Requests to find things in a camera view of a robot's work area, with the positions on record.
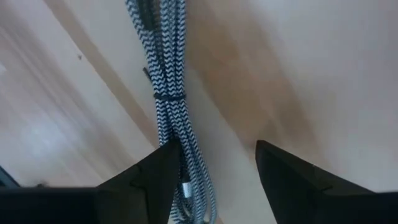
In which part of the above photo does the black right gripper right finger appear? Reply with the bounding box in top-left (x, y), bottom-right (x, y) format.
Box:
top-left (255, 139), bottom-right (398, 224)

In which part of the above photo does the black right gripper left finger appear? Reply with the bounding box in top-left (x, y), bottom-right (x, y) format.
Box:
top-left (0, 138), bottom-right (182, 224)

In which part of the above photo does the black-white braided cable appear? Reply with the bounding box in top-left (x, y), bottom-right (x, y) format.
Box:
top-left (125, 0), bottom-right (218, 224)

